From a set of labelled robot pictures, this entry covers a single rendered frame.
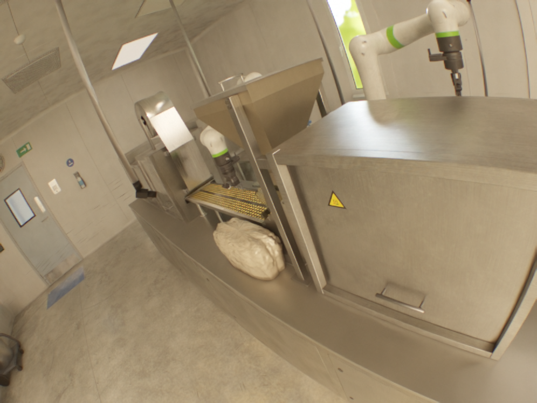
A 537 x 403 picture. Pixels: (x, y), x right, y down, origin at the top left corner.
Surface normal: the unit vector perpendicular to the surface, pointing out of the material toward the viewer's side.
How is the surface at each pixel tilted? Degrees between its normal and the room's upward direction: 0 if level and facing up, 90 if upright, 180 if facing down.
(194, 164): 90
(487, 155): 0
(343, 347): 0
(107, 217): 90
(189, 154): 90
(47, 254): 90
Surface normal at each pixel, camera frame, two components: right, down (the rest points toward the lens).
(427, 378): -0.34, -0.83
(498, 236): -0.69, 0.54
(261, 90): 0.65, 0.14
